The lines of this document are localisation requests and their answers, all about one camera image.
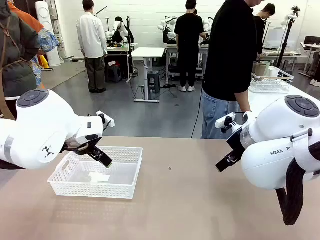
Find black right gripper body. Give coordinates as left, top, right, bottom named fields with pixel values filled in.
left=225, top=125, right=247, bottom=157

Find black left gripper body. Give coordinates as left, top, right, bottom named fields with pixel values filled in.
left=61, top=139, right=101, bottom=157

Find white perforated plastic basket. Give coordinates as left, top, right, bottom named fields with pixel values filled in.
left=47, top=146, right=144, bottom=200

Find person bare forearm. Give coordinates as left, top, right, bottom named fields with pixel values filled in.
left=234, top=92, right=252, bottom=113

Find white sticker in basket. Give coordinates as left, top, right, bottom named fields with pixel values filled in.
left=88, top=172, right=111, bottom=184

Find white side table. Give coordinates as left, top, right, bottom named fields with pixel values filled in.
left=247, top=79, right=320, bottom=113

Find dark plastic stool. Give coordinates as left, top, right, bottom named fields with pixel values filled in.
left=106, top=65, right=123, bottom=83

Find person black polo blue jeans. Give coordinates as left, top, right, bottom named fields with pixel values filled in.
left=201, top=0, right=266, bottom=140

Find grey plastic stool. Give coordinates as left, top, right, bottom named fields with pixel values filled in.
left=146, top=70, right=161, bottom=95

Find wooden top workbench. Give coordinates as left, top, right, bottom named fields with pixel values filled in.
left=103, top=42, right=139, bottom=83

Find figure in green puffer jacket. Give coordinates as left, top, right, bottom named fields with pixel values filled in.
left=0, top=0, right=42, bottom=121

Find grey metal workbench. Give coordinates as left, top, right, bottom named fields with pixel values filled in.
left=164, top=43, right=211, bottom=85

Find person in white shirt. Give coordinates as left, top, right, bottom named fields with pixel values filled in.
left=76, top=0, right=108, bottom=94

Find person black tee black trousers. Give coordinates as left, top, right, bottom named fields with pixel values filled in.
left=174, top=0, right=206, bottom=93

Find white standing desk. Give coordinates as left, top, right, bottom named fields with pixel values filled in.
left=131, top=46, right=166, bottom=103

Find mannequin orange and blue clothes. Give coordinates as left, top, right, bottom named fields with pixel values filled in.
left=7, top=0, right=61, bottom=90

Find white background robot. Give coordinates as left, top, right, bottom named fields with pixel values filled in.
left=104, top=16, right=135, bottom=47
left=157, top=16, right=179, bottom=45

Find person in black top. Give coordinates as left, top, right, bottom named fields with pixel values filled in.
left=253, top=2, right=276, bottom=57

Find tall white tower appliance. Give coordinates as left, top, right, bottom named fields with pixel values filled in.
left=34, top=1, right=62, bottom=67

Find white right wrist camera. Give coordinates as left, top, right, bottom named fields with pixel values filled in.
left=214, top=112, right=237, bottom=133

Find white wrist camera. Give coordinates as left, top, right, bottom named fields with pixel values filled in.
left=96, top=110, right=116, bottom=129
left=214, top=112, right=237, bottom=133

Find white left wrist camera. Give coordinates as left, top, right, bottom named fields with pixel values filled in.
left=96, top=110, right=116, bottom=129

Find thin black hanging cable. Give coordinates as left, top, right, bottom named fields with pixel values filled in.
left=191, top=87, right=204, bottom=139

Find white wire dish rack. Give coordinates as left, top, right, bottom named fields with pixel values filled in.
left=249, top=66, right=295, bottom=95

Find black camera tripod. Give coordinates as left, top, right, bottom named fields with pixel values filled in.
left=276, top=6, right=301, bottom=69

